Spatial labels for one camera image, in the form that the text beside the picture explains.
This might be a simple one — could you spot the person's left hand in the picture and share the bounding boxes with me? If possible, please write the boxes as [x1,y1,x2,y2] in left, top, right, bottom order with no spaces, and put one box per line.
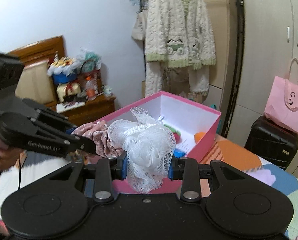
[0,128,23,172]

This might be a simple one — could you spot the pink paper bag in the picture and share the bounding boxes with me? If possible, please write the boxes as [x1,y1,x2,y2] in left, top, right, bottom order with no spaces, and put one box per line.
[264,57,298,136]

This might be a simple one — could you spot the beige wardrobe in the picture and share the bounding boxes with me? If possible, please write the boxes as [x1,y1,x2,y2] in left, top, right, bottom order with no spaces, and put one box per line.
[209,0,298,183]

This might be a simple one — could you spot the cream knitted cardigan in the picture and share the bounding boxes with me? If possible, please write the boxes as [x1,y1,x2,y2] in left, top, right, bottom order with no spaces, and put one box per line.
[144,0,217,103]

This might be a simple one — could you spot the black cable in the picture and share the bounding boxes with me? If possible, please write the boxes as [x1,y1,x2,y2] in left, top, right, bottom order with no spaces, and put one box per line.
[18,152,27,191]

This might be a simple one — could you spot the pink cardboard box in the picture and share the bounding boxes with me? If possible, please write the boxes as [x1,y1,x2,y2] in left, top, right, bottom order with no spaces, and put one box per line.
[92,91,222,195]

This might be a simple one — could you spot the bouquet in blue wrap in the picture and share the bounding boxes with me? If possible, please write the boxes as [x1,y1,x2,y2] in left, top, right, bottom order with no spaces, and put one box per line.
[47,56,78,86]

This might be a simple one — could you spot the brown shopping bag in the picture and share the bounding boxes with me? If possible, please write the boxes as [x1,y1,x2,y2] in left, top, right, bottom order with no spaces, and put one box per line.
[77,60,102,98]

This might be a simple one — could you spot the cream gift box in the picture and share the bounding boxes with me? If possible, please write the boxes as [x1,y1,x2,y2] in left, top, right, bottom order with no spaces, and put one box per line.
[56,82,81,103]

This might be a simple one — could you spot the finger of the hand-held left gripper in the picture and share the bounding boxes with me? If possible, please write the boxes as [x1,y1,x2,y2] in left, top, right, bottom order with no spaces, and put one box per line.
[59,134,97,157]
[33,109,77,135]

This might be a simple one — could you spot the white green plastic bag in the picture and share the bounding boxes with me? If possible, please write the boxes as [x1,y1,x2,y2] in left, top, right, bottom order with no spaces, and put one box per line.
[77,47,102,68]

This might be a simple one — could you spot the black suitcase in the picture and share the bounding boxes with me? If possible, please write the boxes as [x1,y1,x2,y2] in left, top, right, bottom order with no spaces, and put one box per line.
[244,116,298,171]

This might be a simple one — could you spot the wooden nightstand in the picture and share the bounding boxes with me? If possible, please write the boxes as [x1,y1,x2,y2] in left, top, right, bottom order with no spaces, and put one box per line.
[56,94,117,128]

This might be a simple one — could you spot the white mesh bath sponge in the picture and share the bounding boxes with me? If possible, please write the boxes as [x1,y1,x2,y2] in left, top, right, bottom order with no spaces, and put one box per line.
[107,107,177,194]

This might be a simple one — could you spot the orange soft toy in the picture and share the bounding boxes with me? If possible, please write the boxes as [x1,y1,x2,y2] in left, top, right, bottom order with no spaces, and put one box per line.
[194,131,206,144]

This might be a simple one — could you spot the printed paper sheet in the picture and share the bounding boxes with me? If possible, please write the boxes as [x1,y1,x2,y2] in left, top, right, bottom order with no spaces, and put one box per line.
[159,116,197,153]

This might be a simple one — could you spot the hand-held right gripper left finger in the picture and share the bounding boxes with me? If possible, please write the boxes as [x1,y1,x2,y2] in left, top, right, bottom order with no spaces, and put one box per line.
[47,152,128,203]

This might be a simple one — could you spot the cream pillow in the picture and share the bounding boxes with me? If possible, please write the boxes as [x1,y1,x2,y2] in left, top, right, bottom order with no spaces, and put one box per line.
[15,62,57,106]

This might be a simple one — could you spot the floral pink scrunchie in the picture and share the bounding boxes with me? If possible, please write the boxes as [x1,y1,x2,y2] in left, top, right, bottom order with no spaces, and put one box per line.
[72,120,126,159]

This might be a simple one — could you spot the wooden headboard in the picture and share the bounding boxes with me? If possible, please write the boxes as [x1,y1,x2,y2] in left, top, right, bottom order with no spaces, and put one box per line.
[7,35,65,68]

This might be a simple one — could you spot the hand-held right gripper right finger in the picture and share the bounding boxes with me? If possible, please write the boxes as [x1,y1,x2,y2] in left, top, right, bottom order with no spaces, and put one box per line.
[168,156,252,202]

